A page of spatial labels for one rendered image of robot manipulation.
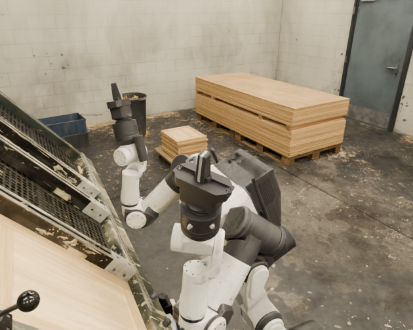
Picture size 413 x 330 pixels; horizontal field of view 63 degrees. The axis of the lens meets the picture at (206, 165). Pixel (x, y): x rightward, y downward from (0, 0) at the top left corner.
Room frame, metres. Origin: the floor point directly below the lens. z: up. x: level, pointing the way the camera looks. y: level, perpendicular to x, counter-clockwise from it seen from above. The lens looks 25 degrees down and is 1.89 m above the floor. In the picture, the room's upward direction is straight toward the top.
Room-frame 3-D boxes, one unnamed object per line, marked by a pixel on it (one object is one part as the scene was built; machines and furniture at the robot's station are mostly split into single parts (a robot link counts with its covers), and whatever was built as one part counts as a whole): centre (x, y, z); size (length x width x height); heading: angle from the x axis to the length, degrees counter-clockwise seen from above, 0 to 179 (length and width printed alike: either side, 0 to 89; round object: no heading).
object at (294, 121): (5.27, -0.87, 0.39); 2.46 x 1.05 x 0.78; 31
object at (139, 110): (5.20, 1.18, 0.33); 0.52 x 0.51 x 0.65; 31
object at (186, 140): (4.19, 0.36, 0.20); 0.61 x 0.53 x 0.40; 31
